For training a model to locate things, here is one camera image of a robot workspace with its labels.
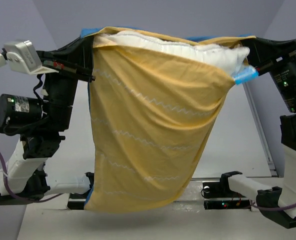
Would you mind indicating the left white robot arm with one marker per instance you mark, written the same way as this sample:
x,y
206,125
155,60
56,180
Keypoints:
x,y
40,121

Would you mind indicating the white pillow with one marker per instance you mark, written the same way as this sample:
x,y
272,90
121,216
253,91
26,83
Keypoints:
x,y
228,59

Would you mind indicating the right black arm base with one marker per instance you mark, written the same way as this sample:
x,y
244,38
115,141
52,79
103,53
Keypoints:
x,y
216,197

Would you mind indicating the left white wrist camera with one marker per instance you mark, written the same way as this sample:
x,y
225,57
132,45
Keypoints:
x,y
23,58

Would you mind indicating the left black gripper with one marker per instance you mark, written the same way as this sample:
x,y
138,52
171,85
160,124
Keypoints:
x,y
81,65

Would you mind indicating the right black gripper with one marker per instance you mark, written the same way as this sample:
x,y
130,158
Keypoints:
x,y
262,51

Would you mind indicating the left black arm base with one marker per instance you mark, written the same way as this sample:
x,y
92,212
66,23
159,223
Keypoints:
x,y
76,201

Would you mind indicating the blue white pillow label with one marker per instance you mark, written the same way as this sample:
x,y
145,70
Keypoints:
x,y
244,75

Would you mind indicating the yellow pillowcase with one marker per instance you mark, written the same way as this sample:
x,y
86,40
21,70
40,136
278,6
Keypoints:
x,y
151,117

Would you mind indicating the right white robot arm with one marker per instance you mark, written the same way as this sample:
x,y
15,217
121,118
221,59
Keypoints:
x,y
278,204

